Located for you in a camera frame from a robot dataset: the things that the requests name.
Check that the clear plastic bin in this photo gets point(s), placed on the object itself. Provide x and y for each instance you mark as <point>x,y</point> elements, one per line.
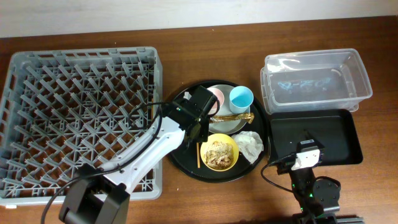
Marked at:
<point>314,80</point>

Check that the black rectangular tray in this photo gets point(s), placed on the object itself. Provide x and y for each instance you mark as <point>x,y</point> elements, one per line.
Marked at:
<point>334,129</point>

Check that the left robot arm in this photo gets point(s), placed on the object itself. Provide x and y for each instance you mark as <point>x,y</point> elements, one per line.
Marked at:
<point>102,195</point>

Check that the brown gold snack wrapper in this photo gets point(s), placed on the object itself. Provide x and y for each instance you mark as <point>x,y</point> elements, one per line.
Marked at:
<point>248,117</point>

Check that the white tissue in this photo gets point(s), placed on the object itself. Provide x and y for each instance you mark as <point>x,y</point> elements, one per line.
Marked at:
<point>250,145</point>

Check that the pink plastic cup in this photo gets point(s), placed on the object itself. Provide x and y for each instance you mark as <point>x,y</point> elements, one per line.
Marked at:
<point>220,97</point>

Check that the round black tray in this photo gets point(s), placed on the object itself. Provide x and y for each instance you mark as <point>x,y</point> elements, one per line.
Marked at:
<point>185,157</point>

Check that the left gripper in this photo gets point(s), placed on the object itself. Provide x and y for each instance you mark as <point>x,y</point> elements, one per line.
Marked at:
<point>199,131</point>

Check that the grey dishwasher rack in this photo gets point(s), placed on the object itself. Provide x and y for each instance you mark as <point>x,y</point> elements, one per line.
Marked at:
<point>61,109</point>

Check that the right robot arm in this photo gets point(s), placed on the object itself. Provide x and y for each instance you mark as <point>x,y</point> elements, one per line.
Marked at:
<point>317,196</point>

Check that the grey round plate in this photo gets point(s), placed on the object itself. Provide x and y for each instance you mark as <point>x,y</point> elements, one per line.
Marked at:
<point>229,127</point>

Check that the blue plastic cup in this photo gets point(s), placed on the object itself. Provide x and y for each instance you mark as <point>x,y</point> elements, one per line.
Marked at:
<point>240,99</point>

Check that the wooden chopstick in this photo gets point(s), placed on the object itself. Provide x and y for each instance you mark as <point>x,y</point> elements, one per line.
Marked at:
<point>198,154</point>

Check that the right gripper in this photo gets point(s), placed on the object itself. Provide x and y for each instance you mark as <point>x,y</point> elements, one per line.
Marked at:
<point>305,146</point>

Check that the food leftovers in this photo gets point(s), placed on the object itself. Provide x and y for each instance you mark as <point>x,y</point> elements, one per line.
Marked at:
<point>219,155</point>

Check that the yellow bowl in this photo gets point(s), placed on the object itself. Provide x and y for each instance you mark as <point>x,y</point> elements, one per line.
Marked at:
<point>222,138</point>

